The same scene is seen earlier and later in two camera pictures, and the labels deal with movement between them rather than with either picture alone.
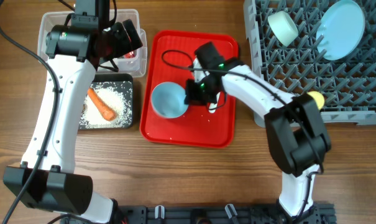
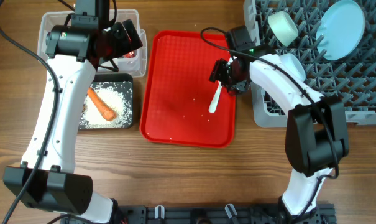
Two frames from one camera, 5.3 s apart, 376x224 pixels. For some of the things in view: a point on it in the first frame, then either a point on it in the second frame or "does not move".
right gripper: [191, 97] to [217, 72]
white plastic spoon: [212, 106] does not move
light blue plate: [340, 30] does not move
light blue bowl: [168, 99] to [293, 65]
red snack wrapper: [130, 55] does not move
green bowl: [283, 27] does not move
